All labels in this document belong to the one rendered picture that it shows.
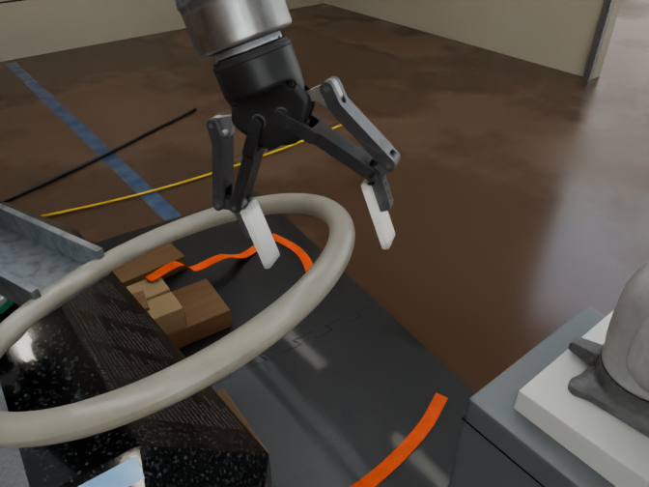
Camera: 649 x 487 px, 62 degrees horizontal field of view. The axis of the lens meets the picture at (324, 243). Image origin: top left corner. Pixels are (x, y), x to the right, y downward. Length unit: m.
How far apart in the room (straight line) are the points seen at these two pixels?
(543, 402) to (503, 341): 1.33
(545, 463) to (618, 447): 0.11
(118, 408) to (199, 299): 1.83
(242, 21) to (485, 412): 0.78
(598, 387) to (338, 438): 1.07
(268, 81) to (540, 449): 0.76
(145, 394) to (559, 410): 0.72
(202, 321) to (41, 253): 1.27
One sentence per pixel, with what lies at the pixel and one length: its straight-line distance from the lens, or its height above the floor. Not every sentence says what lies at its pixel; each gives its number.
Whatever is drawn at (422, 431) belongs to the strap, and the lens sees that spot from 1.96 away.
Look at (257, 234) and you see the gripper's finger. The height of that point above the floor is 1.27.
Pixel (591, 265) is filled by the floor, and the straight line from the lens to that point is 2.88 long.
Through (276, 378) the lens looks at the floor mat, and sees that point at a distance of 2.08.
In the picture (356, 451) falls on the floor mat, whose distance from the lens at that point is 1.90.
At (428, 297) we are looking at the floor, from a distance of 2.46.
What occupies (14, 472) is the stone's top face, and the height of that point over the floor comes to 0.80.
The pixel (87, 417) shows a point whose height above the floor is 1.22.
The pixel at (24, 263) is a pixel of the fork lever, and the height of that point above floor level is 1.06.
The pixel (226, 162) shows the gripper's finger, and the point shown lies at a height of 1.34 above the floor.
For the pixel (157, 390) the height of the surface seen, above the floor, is 1.24.
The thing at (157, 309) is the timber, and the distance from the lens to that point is 2.14.
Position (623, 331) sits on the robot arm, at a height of 1.01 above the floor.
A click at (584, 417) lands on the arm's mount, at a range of 1.02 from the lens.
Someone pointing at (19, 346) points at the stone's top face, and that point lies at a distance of 1.25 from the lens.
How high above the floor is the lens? 1.60
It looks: 36 degrees down
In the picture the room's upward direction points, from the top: straight up
